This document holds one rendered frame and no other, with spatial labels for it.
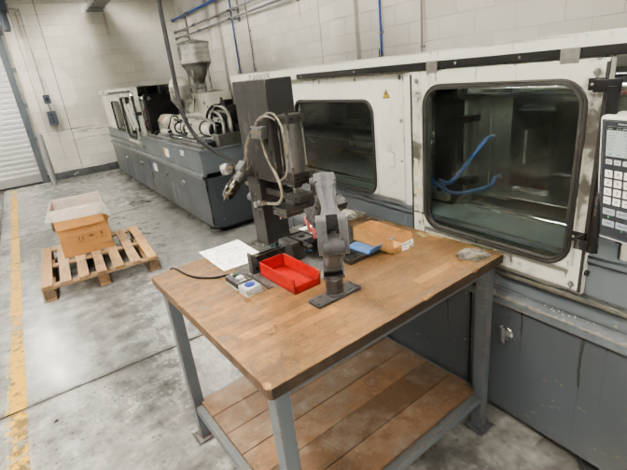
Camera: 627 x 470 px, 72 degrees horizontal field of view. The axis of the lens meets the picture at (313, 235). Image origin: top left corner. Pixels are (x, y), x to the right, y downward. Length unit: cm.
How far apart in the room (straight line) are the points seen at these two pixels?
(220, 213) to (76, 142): 624
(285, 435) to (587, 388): 119
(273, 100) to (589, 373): 160
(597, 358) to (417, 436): 74
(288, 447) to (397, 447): 67
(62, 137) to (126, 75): 193
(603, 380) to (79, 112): 1024
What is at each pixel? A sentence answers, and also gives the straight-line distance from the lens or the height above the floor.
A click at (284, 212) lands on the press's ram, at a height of 113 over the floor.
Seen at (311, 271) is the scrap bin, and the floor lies 94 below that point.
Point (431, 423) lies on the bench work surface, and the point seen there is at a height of 22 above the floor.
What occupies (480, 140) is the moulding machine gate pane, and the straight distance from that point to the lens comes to 186.
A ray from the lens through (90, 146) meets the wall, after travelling 1084.
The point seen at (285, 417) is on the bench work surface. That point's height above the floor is 76.
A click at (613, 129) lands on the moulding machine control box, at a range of 150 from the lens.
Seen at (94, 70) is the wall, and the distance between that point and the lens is 1086.
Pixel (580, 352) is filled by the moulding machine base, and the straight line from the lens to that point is 195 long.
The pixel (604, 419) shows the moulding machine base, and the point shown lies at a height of 33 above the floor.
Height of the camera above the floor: 167
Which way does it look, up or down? 21 degrees down
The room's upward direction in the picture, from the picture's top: 6 degrees counter-clockwise
